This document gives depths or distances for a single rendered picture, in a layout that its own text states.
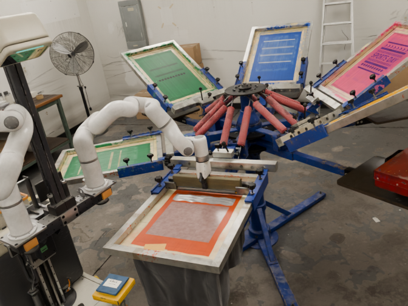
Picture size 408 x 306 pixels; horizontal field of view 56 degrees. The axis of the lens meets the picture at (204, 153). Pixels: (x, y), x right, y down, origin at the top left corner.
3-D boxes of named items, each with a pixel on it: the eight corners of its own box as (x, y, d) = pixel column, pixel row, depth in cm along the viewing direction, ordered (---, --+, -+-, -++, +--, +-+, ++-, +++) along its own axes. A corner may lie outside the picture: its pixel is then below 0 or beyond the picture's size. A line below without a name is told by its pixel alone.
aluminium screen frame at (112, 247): (220, 274, 157) (218, 267, 155) (104, 254, 180) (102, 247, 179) (266, 180, 221) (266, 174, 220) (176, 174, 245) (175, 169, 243)
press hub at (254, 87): (277, 255, 302) (265, 90, 247) (231, 249, 318) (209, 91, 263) (287, 226, 334) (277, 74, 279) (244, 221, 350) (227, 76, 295)
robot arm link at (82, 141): (78, 166, 193) (68, 136, 186) (81, 155, 205) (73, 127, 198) (97, 162, 194) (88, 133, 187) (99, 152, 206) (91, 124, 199)
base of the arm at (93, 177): (76, 188, 205) (67, 162, 199) (93, 177, 214) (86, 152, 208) (95, 193, 197) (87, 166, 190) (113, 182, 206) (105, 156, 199)
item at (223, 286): (225, 324, 186) (214, 255, 168) (218, 322, 187) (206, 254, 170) (251, 261, 223) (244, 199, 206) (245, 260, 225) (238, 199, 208)
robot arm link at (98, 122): (120, 91, 180) (121, 82, 198) (67, 145, 186) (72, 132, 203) (142, 112, 186) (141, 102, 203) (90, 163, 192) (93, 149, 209)
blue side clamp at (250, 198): (254, 211, 196) (253, 200, 194) (244, 210, 198) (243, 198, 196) (268, 182, 221) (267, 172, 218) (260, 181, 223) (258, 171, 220)
